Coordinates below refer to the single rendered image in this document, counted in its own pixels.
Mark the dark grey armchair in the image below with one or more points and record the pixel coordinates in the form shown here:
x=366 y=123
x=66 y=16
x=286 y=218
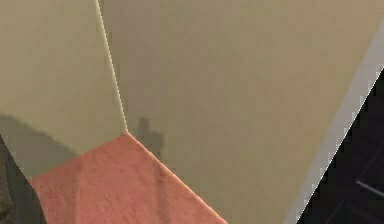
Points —
x=15 y=200

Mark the black window with grey frame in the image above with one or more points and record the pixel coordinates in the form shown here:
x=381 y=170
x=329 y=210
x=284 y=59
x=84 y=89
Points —
x=356 y=166

